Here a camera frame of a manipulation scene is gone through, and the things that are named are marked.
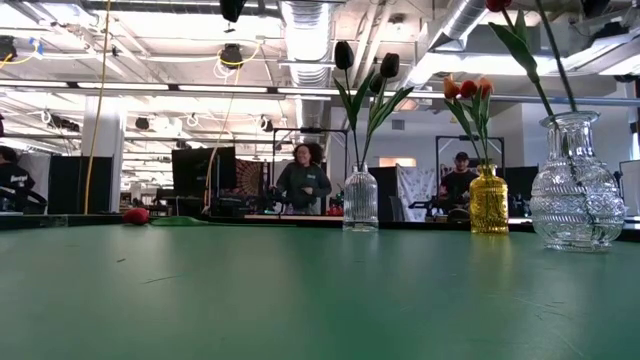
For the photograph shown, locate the person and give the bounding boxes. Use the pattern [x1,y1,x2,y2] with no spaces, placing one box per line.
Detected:
[0,144,37,214]
[438,151,482,222]
[271,142,333,217]

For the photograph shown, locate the black partition panel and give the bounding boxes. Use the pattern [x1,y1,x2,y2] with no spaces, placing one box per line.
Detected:
[48,155,114,215]

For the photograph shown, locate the mandala patterned tapestry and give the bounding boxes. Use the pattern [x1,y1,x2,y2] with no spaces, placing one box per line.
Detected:
[234,158,266,197]

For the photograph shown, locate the grey horizontal pipe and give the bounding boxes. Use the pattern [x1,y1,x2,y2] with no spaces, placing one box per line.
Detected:
[414,92,640,107]

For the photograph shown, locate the green table mat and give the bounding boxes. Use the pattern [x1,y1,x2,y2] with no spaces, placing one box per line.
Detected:
[0,223,640,360]

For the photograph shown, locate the large clear cut-glass vase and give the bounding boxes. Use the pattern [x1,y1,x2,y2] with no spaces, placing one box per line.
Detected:
[529,110,627,253]

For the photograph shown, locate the black round ceiling device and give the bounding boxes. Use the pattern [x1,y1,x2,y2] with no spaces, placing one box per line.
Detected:
[219,43,245,70]

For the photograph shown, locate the red artificial tulip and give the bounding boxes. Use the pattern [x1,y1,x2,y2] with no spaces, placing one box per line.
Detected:
[122,207,299,229]
[485,0,557,119]
[533,0,579,114]

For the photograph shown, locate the ceiling light strip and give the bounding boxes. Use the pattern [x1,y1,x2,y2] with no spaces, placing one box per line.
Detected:
[76,81,171,92]
[276,86,341,96]
[177,83,270,94]
[0,78,70,89]

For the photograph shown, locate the yellow cable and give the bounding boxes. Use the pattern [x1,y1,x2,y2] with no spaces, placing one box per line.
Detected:
[82,0,112,214]
[202,43,262,214]

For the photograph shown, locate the black monitor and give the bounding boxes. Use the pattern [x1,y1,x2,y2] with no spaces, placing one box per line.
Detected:
[171,146,237,199]

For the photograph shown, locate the black artificial tulip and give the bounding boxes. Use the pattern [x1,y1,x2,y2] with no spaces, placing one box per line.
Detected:
[357,69,385,164]
[360,52,415,164]
[332,40,362,166]

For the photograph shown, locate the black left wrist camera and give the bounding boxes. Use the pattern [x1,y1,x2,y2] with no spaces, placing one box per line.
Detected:
[218,0,248,24]

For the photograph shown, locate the silver ventilation duct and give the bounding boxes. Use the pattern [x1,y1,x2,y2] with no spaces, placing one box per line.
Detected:
[399,0,494,91]
[278,0,335,132]

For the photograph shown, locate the white patterned cloth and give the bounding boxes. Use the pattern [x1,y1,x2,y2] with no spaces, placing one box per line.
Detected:
[396,165,437,223]

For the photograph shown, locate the reddish orange artificial tulip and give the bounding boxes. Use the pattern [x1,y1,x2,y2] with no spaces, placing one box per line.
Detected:
[460,79,487,166]

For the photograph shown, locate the white pillar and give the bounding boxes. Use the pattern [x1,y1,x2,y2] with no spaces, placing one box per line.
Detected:
[81,110,125,214]

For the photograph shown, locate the yellow glass vase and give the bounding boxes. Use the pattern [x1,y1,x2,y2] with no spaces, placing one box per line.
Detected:
[468,163,510,235]

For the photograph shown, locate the small clear ribbed vase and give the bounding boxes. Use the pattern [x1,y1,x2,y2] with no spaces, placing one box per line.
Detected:
[342,162,380,233]

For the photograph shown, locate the pale computer screen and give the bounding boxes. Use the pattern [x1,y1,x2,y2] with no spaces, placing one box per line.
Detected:
[619,159,640,217]

